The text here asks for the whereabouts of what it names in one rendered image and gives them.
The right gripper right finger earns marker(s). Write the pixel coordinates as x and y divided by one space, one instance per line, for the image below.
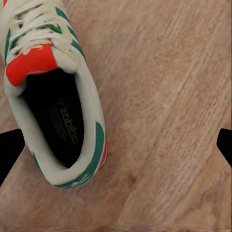
224 143

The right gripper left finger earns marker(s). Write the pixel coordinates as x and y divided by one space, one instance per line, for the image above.
11 145

